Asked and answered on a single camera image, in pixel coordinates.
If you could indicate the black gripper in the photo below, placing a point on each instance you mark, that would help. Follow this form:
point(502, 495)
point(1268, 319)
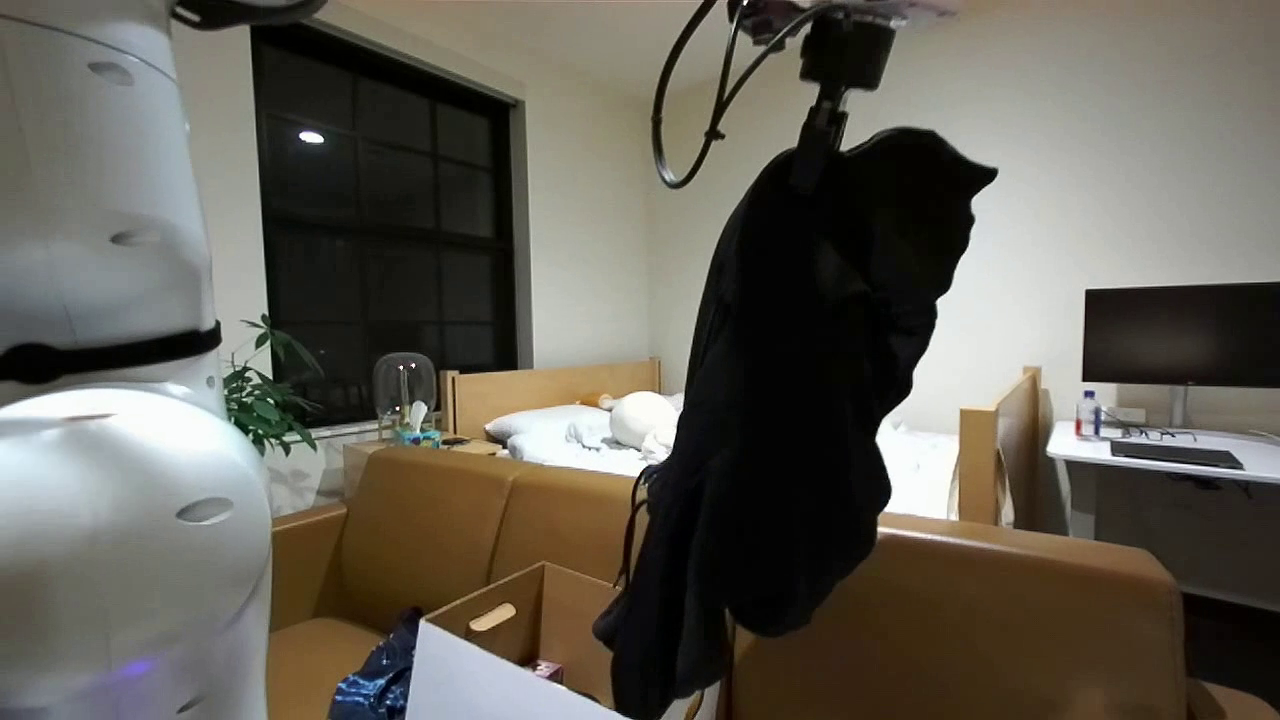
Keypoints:
point(849, 50)

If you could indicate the glass dome jar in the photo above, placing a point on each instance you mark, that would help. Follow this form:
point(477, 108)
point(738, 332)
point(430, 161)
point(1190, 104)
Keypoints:
point(406, 384)

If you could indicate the green potted plant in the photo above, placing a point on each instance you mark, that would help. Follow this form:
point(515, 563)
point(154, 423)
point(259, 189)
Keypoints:
point(267, 406)

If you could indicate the wooden bed with white sheets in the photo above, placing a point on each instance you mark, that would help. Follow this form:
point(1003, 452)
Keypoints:
point(545, 393)

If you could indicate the blue patterned cloth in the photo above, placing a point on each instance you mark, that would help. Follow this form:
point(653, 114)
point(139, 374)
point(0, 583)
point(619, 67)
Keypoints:
point(377, 679)

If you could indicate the large dark window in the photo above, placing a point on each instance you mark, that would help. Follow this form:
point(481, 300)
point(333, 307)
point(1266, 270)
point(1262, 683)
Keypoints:
point(385, 227)

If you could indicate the black jersey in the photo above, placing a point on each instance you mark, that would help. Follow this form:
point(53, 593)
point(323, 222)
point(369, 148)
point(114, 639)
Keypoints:
point(786, 400)

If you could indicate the tan leather sofa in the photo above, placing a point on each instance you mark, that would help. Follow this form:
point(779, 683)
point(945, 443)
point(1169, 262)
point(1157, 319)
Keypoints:
point(986, 627)

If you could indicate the black computer monitor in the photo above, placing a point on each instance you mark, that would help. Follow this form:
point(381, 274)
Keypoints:
point(1180, 332)

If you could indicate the white pillow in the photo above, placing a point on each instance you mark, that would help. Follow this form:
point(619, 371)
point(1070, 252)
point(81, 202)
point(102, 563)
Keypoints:
point(545, 427)

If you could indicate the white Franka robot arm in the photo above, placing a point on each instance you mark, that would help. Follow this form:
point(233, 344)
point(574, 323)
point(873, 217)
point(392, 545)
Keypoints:
point(104, 465)

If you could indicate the black keyboard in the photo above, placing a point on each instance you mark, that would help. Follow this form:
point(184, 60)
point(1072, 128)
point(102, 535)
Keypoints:
point(1176, 452)

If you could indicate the white desk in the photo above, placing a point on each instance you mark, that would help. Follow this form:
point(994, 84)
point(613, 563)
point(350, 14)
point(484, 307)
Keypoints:
point(1175, 523)

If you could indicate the white cardboard box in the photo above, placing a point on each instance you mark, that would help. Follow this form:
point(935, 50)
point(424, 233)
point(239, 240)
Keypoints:
point(515, 635)

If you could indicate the round white plush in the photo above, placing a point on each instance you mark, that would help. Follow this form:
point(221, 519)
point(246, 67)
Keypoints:
point(644, 419)

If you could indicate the clear water bottle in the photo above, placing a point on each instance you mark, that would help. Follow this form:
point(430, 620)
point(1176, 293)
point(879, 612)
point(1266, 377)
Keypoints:
point(1091, 419)

